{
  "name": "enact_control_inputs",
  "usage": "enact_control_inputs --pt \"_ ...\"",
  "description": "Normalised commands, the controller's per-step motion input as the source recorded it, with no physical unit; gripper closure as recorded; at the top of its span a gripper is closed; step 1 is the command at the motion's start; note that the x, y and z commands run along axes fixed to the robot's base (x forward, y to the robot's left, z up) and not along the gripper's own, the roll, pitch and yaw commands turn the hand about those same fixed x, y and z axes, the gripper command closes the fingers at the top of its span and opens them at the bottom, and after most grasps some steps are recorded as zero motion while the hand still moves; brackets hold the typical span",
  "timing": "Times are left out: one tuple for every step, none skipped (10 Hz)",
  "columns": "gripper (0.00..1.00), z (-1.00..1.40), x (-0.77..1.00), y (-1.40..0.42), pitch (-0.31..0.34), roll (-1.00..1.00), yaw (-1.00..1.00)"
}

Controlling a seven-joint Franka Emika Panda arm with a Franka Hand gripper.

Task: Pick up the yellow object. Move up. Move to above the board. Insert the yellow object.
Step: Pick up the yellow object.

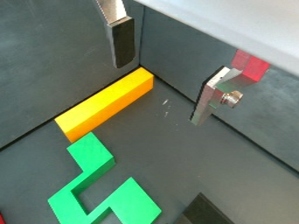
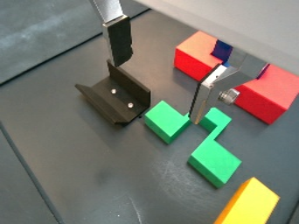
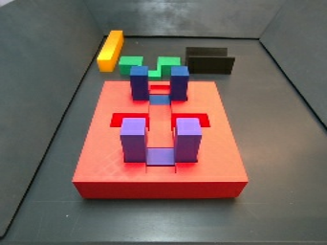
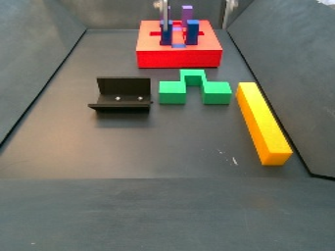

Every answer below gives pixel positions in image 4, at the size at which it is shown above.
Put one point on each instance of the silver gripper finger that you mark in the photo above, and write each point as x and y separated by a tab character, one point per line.
232	4
162	5

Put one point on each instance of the black angled bracket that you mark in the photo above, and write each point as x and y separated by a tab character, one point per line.
123	93

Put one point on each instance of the purple U-shaped block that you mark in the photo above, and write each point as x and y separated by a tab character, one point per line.
188	13

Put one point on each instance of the red slotted board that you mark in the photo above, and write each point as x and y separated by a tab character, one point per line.
178	55

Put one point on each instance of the long yellow block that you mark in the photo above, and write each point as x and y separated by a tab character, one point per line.
272	145

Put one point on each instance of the blue U-shaped block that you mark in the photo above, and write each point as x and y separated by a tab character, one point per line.
192	32

